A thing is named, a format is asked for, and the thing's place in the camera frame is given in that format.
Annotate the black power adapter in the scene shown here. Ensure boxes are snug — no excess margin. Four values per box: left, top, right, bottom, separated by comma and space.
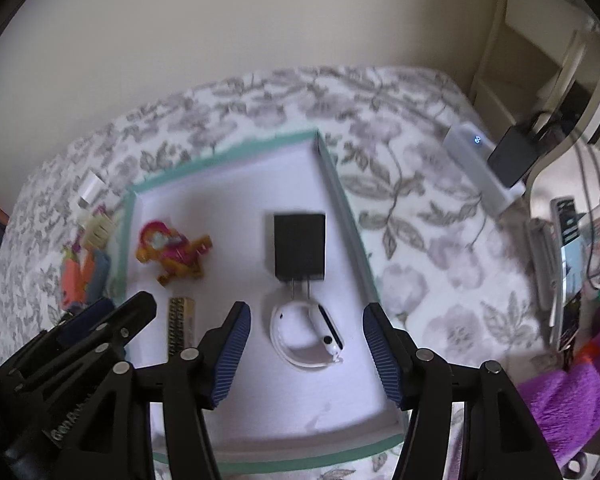
487, 125, 541, 186

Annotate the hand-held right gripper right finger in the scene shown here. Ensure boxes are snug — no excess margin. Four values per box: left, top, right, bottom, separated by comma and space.
362, 302, 563, 480

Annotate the floral printed blanket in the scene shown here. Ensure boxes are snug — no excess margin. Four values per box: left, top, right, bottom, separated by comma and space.
0, 65, 556, 480

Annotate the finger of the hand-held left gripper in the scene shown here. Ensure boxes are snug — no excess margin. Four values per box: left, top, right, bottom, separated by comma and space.
55, 297, 116, 346
82, 291, 158, 361

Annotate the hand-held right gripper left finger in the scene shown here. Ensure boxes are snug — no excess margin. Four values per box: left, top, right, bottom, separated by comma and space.
72, 301, 252, 480

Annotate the purple fleece towel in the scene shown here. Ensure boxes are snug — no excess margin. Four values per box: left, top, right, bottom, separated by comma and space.
517, 305, 600, 468

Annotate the orange cat toy figure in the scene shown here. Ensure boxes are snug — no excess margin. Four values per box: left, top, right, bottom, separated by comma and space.
136, 220, 215, 288

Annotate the white smart band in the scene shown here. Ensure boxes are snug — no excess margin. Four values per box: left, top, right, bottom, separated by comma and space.
270, 300, 346, 368

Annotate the white charger adapter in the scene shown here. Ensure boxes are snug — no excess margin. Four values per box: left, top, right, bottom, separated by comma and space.
76, 171, 105, 208

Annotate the black charger adapter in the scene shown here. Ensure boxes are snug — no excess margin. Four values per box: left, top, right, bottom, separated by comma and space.
266, 212, 327, 306

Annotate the white slatted bed frame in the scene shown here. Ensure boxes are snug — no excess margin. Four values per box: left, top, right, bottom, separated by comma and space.
525, 35, 600, 211

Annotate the smartphone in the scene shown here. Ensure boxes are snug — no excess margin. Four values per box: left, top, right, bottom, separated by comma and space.
550, 197, 598, 366

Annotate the teal-rimmed white tray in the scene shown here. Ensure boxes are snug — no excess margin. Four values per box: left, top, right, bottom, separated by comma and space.
112, 129, 416, 476

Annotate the white wooden chair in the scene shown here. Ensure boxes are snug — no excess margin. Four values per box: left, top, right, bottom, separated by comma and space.
467, 0, 600, 126

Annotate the cream hair claw clip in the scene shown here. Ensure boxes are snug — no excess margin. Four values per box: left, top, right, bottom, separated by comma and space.
82, 210, 117, 252

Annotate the white power bank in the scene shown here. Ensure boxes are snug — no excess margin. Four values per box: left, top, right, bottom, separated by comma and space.
442, 122, 526, 217

